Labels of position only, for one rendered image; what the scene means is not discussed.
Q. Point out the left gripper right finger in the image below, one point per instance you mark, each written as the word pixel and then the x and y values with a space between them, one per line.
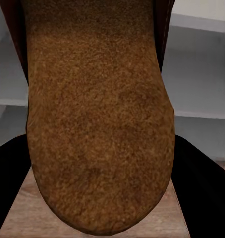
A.
pixel 200 187

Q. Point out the sandal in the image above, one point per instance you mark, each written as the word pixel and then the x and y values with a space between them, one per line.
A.
pixel 100 125

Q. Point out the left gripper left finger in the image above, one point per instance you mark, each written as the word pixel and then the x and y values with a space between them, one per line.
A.
pixel 14 166

